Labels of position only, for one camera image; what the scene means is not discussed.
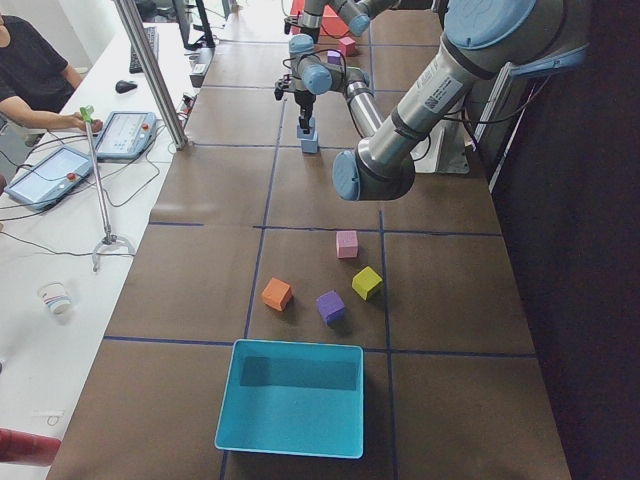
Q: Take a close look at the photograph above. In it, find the red cylinder object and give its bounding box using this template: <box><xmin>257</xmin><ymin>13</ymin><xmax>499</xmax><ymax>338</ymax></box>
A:
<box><xmin>1</xmin><ymin>428</ymin><xmax>61</xmax><ymax>466</ymax></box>

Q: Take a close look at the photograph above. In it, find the yellow foam block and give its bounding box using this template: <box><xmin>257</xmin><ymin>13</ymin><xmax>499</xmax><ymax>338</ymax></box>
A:
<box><xmin>351</xmin><ymin>266</ymin><xmax>383</xmax><ymax>301</ymax></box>

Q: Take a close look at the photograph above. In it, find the reacher grabber tool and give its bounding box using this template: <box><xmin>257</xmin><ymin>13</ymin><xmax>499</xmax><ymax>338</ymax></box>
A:
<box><xmin>80</xmin><ymin>105</ymin><xmax>136</xmax><ymax>273</ymax></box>

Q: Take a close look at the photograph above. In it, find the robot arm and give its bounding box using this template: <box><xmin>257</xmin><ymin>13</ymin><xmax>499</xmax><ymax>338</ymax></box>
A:
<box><xmin>275</xmin><ymin>1</ymin><xmax>592</xmax><ymax>201</ymax></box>
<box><xmin>284</xmin><ymin>0</ymin><xmax>401</xmax><ymax>37</ymax></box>

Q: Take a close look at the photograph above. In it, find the teach pendant far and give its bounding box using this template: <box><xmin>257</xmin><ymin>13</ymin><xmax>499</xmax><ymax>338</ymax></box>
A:
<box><xmin>95</xmin><ymin>111</ymin><xmax>157</xmax><ymax>162</ymax></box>

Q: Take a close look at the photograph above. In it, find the light blue block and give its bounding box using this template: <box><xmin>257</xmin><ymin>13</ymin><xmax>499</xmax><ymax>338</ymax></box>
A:
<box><xmin>297</xmin><ymin>117</ymin><xmax>317</xmax><ymax>140</ymax></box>
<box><xmin>299</xmin><ymin>131</ymin><xmax>319</xmax><ymax>154</ymax></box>

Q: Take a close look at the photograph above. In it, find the seated person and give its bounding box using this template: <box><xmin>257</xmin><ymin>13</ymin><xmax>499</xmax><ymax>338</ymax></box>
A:
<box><xmin>1</xmin><ymin>15</ymin><xmax>86</xmax><ymax>131</ymax></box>

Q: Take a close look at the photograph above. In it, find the purple foam block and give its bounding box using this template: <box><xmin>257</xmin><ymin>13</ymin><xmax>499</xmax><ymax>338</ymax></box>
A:
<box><xmin>316</xmin><ymin>290</ymin><xmax>346</xmax><ymax>325</ymax></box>
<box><xmin>326</xmin><ymin>50</ymin><xmax>342</xmax><ymax>65</ymax></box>

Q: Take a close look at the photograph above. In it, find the pink foam block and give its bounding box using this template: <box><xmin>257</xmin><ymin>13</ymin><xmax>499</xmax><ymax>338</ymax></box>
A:
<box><xmin>336</xmin><ymin>230</ymin><xmax>359</xmax><ymax>259</ymax></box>

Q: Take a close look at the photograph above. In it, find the teach pendant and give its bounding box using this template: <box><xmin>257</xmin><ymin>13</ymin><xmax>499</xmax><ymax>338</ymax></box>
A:
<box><xmin>5</xmin><ymin>147</ymin><xmax>93</xmax><ymax>210</ymax></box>
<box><xmin>95</xmin><ymin>111</ymin><xmax>157</xmax><ymax>162</ymax></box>

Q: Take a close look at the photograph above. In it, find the purple foam block right side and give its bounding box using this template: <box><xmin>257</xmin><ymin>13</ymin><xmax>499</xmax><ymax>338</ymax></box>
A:
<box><xmin>326</xmin><ymin>50</ymin><xmax>342</xmax><ymax>65</ymax></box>

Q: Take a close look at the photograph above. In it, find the purple foam block left side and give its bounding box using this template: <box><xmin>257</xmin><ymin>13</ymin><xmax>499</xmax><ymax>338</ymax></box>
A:
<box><xmin>316</xmin><ymin>290</ymin><xmax>346</xmax><ymax>325</ymax></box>

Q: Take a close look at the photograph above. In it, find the teach pendant near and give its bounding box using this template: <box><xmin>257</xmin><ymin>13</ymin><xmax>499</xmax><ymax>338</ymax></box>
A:
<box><xmin>5</xmin><ymin>147</ymin><xmax>93</xmax><ymax>210</ymax></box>

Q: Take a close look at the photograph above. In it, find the computer mouse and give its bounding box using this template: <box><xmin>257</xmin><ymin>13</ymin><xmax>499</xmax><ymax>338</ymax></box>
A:
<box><xmin>114</xmin><ymin>80</ymin><xmax>138</xmax><ymax>94</ymax></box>

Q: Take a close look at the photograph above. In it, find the paper cup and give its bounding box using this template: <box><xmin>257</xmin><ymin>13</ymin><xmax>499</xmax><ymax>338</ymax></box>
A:
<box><xmin>37</xmin><ymin>282</ymin><xmax>72</xmax><ymax>315</ymax></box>

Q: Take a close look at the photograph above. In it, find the orange foam block left side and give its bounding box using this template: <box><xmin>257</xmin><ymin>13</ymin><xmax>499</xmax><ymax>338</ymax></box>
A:
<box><xmin>261</xmin><ymin>277</ymin><xmax>293</xmax><ymax>312</ymax></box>

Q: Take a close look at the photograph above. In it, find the aluminium frame post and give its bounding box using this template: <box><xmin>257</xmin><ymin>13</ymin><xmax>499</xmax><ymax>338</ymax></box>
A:
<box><xmin>114</xmin><ymin>0</ymin><xmax>188</xmax><ymax>151</ymax></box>

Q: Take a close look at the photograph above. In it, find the magenta foam block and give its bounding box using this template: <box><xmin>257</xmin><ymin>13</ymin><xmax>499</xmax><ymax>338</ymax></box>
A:
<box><xmin>338</xmin><ymin>36</ymin><xmax>357</xmax><ymax>57</ymax></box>

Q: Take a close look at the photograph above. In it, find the teal plastic bin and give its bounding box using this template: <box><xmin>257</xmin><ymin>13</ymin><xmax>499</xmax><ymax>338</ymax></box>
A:
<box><xmin>214</xmin><ymin>339</ymin><xmax>364</xmax><ymax>459</ymax></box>

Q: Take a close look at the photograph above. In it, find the black keyboard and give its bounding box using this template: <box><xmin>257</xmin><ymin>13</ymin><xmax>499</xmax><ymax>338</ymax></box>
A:
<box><xmin>128</xmin><ymin>25</ymin><xmax>160</xmax><ymax>74</ymax></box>

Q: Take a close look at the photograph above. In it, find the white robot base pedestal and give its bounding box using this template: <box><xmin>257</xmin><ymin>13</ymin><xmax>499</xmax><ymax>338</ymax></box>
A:
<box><xmin>411</xmin><ymin>120</ymin><xmax>470</xmax><ymax>175</ymax></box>

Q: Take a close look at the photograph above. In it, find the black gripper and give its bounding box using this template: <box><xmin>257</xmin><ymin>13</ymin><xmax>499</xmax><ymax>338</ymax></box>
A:
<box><xmin>294</xmin><ymin>91</ymin><xmax>315</xmax><ymax>133</ymax></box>

